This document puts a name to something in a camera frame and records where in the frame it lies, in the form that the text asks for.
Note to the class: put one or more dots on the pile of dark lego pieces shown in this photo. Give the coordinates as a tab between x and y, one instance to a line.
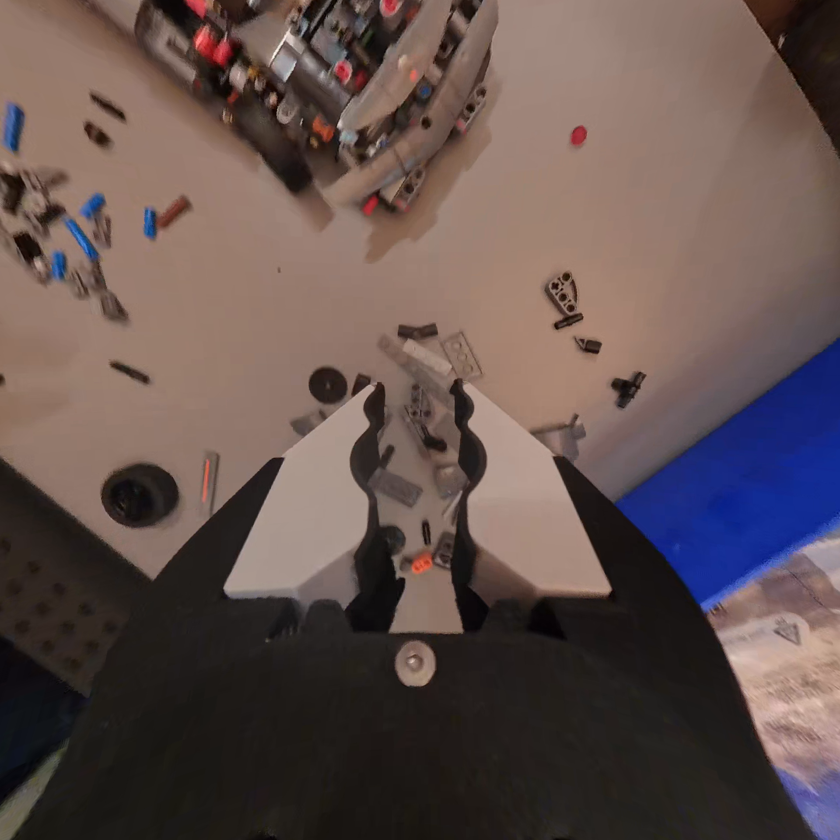
327	384

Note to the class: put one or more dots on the group of small lego connectors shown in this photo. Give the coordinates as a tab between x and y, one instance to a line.
79	236

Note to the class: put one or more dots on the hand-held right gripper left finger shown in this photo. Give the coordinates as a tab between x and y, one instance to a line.
295	525

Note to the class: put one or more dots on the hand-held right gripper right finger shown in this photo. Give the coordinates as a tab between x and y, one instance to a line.
531	525

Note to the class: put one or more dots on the red round lego stud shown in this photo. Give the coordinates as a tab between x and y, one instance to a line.
578	135

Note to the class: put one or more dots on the blue plastic bin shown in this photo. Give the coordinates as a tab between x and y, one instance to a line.
754	472

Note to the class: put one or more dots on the brown lego axle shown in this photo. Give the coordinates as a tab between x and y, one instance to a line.
176	210

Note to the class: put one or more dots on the black lego set box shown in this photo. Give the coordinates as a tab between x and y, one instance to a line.
814	52

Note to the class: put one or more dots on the grey lego tile orange stripe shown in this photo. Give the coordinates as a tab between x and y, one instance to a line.
213	479

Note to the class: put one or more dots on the black perforated panel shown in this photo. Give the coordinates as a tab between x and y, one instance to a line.
52	590

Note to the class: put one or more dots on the black lego axle pin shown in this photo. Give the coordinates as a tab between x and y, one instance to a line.
129	372

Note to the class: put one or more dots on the black lego tyre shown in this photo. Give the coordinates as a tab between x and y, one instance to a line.
164	492

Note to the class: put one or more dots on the heap of clear plastic bags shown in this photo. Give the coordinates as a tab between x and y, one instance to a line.
787	656

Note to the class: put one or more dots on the grey lego car model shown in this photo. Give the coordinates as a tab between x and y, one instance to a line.
394	85

